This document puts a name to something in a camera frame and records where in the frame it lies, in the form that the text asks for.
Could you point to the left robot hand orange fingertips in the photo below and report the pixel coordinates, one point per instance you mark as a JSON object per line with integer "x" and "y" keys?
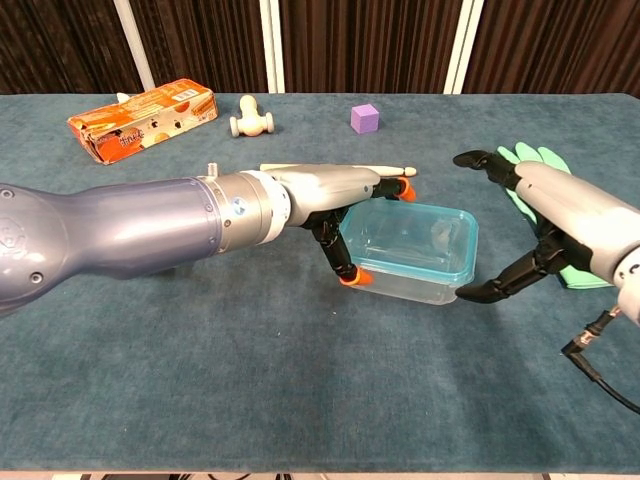
{"x": 330, "y": 192}

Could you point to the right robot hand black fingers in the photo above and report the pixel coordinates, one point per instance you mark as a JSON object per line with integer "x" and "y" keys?
{"x": 575, "y": 210}

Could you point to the clear blue-rimmed plastic container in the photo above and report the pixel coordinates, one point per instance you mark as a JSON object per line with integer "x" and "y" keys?
{"x": 400, "y": 220}

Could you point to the clear blue plastic container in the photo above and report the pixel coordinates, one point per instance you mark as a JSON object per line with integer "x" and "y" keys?
{"x": 415, "y": 292}

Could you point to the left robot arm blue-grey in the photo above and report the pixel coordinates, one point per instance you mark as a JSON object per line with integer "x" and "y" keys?
{"x": 125, "y": 230}

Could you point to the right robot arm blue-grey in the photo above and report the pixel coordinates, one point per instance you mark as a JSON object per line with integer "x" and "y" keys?
{"x": 631, "y": 290}

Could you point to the orange cardboard snack box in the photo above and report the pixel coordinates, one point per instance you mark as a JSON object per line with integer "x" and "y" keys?
{"x": 145, "y": 120}

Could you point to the green rubber glove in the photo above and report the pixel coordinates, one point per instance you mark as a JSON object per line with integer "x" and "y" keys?
{"x": 530, "y": 152}

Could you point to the wooden drumstick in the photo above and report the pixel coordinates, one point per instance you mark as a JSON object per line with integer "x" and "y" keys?
{"x": 400, "y": 171}

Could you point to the purple foam cube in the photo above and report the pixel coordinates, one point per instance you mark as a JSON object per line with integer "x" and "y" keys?
{"x": 364, "y": 120}

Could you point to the wooden roller stamp toy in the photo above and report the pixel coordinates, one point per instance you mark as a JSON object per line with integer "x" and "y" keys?
{"x": 250, "y": 125}

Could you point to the teal table cloth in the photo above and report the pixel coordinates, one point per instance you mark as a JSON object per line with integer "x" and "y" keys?
{"x": 250, "y": 375}

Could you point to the small white object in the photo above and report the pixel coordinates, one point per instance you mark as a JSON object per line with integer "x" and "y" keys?
{"x": 123, "y": 98}

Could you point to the white partition frame post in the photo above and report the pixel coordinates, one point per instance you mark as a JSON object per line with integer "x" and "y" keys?
{"x": 272, "y": 45}
{"x": 462, "y": 45}
{"x": 134, "y": 45}

